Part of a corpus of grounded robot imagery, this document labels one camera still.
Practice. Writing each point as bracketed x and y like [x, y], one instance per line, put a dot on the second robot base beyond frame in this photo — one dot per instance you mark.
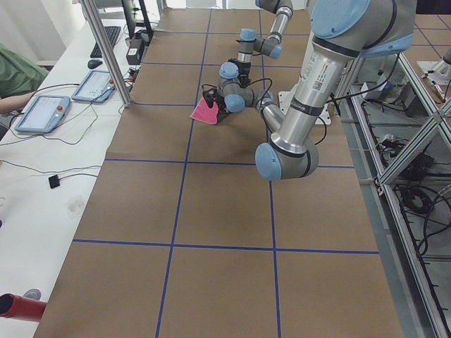
[437, 73]

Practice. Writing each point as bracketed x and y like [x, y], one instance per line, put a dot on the pink and grey towel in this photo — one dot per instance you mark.
[210, 115]

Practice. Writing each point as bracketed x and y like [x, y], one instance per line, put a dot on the aluminium frame rail structure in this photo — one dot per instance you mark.
[400, 132]

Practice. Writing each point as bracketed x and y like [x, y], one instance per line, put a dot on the person in green shirt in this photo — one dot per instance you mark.
[20, 78]

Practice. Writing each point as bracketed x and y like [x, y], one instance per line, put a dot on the aluminium frame post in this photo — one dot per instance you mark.
[97, 28]

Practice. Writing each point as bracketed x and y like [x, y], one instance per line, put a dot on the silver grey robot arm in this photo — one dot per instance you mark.
[250, 42]
[341, 31]

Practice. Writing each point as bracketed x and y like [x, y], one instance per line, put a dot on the black box with label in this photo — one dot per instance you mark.
[135, 51]

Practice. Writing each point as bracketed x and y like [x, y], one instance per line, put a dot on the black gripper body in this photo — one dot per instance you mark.
[221, 105]
[242, 69]

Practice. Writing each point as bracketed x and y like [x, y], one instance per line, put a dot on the black computer mouse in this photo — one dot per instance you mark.
[93, 63]

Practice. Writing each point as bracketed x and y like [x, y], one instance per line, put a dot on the red cylinder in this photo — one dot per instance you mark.
[22, 308]

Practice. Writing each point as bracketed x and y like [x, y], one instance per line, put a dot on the black monitor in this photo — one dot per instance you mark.
[130, 10]

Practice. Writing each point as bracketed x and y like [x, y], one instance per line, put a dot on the near blue teach pendant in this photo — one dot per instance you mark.
[44, 114]

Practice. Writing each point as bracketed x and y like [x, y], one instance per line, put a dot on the small black square puck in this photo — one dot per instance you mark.
[54, 181]

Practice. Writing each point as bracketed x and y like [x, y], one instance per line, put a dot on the far blue teach pendant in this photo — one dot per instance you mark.
[95, 88]

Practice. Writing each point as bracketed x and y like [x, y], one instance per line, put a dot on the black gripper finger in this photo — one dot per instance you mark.
[208, 95]

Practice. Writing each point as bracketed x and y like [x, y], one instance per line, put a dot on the blue teach pendant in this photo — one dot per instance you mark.
[95, 88]
[44, 114]

